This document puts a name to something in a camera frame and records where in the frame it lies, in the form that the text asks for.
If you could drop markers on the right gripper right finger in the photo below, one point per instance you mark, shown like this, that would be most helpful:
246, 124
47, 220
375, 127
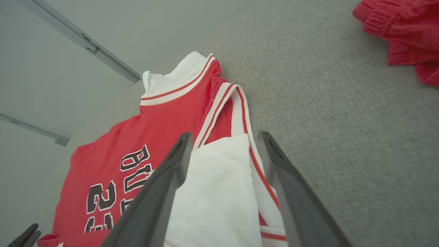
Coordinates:
301, 212

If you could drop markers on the red shorts with white stripes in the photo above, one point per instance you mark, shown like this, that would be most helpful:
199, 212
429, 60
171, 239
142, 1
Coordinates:
411, 31

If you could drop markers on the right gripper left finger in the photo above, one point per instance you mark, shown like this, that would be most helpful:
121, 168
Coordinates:
154, 202

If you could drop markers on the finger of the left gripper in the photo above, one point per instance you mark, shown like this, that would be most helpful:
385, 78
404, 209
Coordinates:
27, 235
34, 239

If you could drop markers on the grey metal rail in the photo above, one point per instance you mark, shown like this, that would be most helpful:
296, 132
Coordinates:
68, 28
34, 129

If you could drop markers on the red basketball jersey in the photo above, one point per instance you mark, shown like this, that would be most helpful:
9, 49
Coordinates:
164, 123

